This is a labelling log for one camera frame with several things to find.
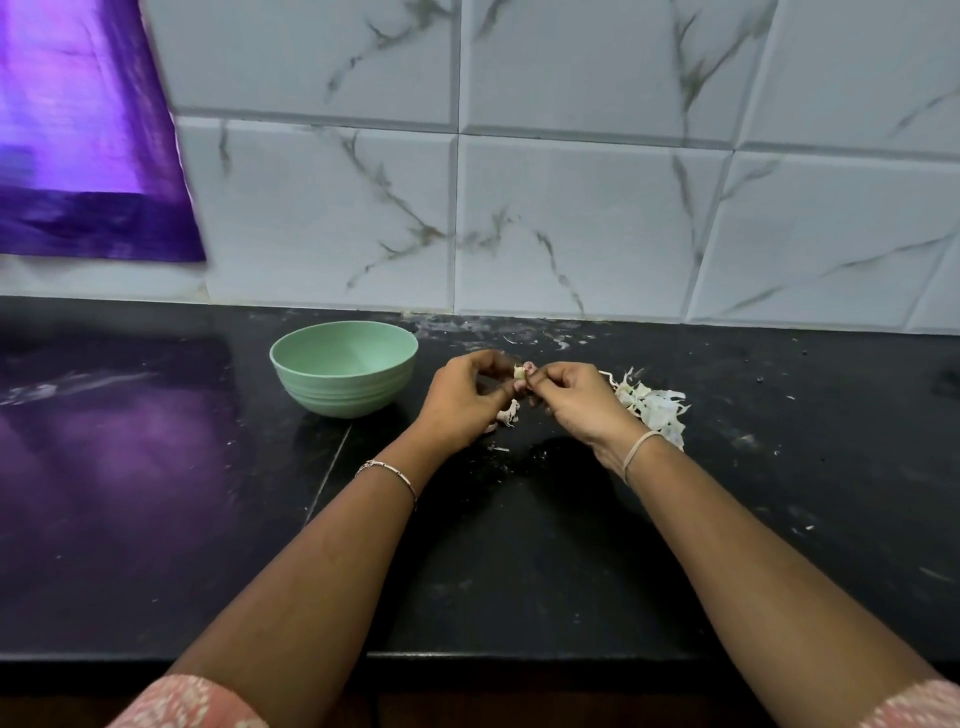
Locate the garlic clove cluster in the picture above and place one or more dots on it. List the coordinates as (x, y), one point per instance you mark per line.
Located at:
(509, 410)

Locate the person's left hand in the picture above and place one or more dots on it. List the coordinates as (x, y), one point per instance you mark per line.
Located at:
(462, 402)

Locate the white garlic bulb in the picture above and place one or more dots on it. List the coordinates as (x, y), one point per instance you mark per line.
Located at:
(521, 372)

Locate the mint green bowl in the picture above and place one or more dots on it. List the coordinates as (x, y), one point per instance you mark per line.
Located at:
(344, 365)

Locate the person's right forearm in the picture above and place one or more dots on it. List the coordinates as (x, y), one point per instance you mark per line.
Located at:
(780, 593)

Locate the person's right hand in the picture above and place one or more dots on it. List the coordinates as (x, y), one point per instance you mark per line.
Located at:
(585, 402)

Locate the pink patterned left sleeve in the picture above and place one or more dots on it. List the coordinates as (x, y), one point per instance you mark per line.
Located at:
(188, 702)

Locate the purple cloth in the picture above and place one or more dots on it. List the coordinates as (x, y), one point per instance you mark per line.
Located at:
(90, 128)

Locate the pile of white garlic peels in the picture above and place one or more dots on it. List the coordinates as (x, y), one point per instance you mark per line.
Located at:
(654, 405)

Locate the pink patterned sleeve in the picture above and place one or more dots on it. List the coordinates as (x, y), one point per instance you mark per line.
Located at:
(918, 705)
(188, 702)

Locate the pink patterned right sleeve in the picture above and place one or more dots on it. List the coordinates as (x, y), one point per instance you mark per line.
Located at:
(918, 705)

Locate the person's left forearm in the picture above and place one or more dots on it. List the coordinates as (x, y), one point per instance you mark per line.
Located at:
(308, 593)

